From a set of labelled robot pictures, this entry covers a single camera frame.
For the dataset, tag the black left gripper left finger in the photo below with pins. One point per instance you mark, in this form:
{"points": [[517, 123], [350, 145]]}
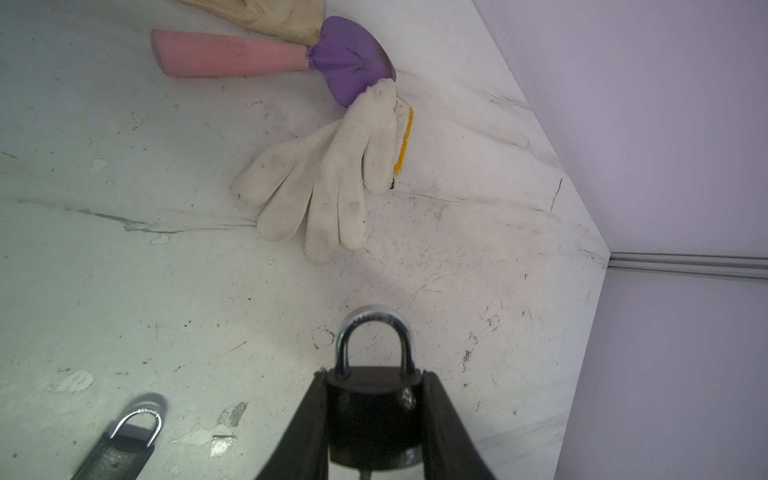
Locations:
{"points": [[302, 452]]}

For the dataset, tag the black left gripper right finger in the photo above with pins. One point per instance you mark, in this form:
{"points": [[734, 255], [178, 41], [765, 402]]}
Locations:
{"points": [[447, 449]]}

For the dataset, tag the black padlock silver shackle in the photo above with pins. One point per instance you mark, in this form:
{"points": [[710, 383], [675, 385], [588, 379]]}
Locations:
{"points": [[374, 412]]}

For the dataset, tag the black padlock near centre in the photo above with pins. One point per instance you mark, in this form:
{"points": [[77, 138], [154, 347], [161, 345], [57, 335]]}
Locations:
{"points": [[126, 446]]}

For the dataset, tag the white knit glove yellow cuff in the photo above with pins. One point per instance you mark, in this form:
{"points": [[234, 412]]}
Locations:
{"points": [[320, 181]]}

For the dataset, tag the purple trowel pink handle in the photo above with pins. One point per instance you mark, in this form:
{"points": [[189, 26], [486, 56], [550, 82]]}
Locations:
{"points": [[347, 55]]}

